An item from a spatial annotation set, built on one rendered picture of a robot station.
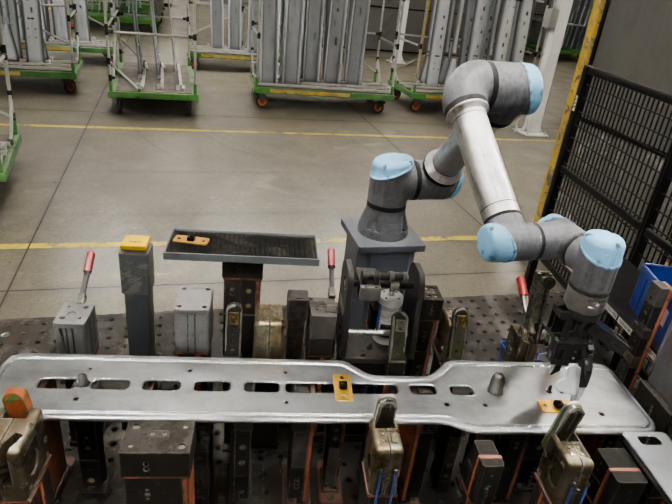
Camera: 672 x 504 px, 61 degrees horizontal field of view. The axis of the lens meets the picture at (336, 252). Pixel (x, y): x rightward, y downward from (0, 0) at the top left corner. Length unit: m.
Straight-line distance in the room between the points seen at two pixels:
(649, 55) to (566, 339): 2.77
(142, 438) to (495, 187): 0.81
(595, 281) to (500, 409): 0.35
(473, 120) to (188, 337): 0.77
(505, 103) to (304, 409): 0.79
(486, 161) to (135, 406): 0.84
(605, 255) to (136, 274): 1.03
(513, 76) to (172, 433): 1.01
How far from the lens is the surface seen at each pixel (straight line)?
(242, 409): 1.19
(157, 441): 1.10
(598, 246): 1.13
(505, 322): 2.19
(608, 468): 1.31
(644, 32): 3.88
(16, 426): 1.14
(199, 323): 1.30
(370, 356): 1.41
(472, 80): 1.31
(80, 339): 1.38
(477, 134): 1.24
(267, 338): 1.31
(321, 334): 1.36
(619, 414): 1.42
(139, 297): 1.51
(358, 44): 8.37
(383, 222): 1.65
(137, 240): 1.47
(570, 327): 1.22
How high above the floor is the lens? 1.80
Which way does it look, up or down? 27 degrees down
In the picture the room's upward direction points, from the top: 6 degrees clockwise
